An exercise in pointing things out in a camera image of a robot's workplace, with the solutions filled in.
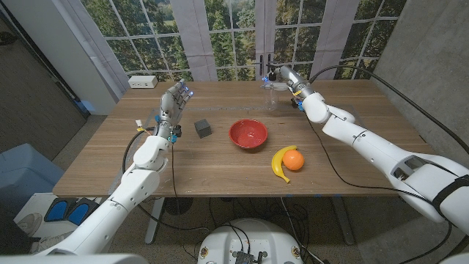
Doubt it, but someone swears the dark grey cube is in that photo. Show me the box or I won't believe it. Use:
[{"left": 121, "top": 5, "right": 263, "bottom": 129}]
[{"left": 193, "top": 118, "right": 213, "bottom": 139}]

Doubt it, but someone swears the metal table leg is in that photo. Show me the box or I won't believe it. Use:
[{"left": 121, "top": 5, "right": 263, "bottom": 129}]
[
  {"left": 331, "top": 197, "right": 355, "bottom": 246},
  {"left": 145, "top": 197, "right": 166, "bottom": 245}
]

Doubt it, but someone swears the blue black foot pedal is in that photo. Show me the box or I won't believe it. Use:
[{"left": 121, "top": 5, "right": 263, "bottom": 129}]
[
  {"left": 44, "top": 198, "right": 70, "bottom": 223},
  {"left": 67, "top": 198, "right": 100, "bottom": 225}
]

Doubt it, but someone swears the white robot torso base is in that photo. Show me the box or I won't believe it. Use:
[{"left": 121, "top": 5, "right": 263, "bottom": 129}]
[{"left": 197, "top": 218, "right": 303, "bottom": 264}]

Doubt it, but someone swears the thin black left wrist cable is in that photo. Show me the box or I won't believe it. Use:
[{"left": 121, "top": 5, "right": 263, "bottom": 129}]
[{"left": 170, "top": 142, "right": 184, "bottom": 221}]

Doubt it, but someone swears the toy orange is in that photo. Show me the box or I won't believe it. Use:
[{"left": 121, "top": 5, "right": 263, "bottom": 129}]
[{"left": 282, "top": 149, "right": 306, "bottom": 172}]

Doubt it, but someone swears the red bowl plate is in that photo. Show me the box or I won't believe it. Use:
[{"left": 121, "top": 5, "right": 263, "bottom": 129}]
[{"left": 228, "top": 118, "right": 269, "bottom": 150}]

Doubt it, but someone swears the blue storage bin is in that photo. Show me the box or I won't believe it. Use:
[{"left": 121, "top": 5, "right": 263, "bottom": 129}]
[{"left": 0, "top": 143, "right": 66, "bottom": 217}]

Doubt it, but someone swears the dark trouser leg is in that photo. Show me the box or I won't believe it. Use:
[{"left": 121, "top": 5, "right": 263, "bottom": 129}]
[{"left": 0, "top": 205, "right": 41, "bottom": 256}]

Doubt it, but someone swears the white power strip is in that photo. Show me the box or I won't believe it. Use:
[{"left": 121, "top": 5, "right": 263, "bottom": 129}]
[{"left": 128, "top": 75, "right": 159, "bottom": 89}]

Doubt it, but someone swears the clear dispenser bottle black pump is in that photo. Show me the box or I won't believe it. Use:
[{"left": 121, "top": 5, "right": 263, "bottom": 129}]
[{"left": 260, "top": 62, "right": 290, "bottom": 111}]

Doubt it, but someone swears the yellow toy banana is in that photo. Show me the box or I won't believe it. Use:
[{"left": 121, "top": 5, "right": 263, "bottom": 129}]
[{"left": 271, "top": 144, "right": 298, "bottom": 184}]

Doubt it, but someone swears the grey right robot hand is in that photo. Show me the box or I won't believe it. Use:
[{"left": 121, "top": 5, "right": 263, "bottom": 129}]
[{"left": 262, "top": 65, "right": 316, "bottom": 99}]

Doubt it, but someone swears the round black floor fan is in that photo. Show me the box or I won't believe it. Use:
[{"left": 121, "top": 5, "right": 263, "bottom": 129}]
[{"left": 163, "top": 197, "right": 194, "bottom": 216}]

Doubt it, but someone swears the white floor cable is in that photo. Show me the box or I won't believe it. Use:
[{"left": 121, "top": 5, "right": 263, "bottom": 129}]
[{"left": 280, "top": 197, "right": 325, "bottom": 264}]

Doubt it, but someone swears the white robot shoulder housing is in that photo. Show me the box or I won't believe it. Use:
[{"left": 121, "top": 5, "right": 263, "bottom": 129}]
[{"left": 0, "top": 252, "right": 149, "bottom": 264}]

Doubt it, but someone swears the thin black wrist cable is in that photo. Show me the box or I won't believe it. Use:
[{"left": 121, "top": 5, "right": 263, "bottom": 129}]
[
  {"left": 306, "top": 113, "right": 433, "bottom": 206},
  {"left": 170, "top": 142, "right": 184, "bottom": 221}
]

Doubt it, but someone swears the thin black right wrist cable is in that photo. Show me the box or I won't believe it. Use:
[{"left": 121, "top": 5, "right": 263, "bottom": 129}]
[{"left": 306, "top": 113, "right": 433, "bottom": 206}]

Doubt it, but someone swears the white floor platform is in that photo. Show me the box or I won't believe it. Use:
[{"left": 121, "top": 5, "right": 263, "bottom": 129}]
[{"left": 10, "top": 193, "right": 107, "bottom": 239}]

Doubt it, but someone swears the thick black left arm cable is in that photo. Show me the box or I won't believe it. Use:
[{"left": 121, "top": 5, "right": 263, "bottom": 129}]
[{"left": 122, "top": 126, "right": 210, "bottom": 232}]

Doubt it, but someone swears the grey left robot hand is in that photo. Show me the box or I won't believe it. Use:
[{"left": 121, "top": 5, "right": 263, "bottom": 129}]
[{"left": 153, "top": 78, "right": 194, "bottom": 144}]

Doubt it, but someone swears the printed window forest backdrop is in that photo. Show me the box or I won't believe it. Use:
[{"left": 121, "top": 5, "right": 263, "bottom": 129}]
[{"left": 67, "top": 0, "right": 407, "bottom": 82}]

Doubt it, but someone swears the white shoe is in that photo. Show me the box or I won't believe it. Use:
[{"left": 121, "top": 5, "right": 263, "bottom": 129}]
[
  {"left": 16, "top": 212, "right": 43, "bottom": 235},
  {"left": 31, "top": 230, "right": 74, "bottom": 254}
]

